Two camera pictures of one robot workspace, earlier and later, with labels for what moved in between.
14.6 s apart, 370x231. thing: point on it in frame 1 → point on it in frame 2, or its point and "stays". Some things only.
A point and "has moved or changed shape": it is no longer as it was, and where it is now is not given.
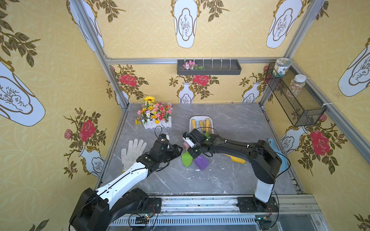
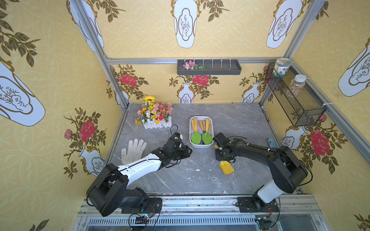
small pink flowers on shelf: [191, 66] stays
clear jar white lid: [296, 85] stays
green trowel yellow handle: [201, 124] stays
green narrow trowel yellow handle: [187, 159] has moved or changed shape
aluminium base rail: [222, 213] stays
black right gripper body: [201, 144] → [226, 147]
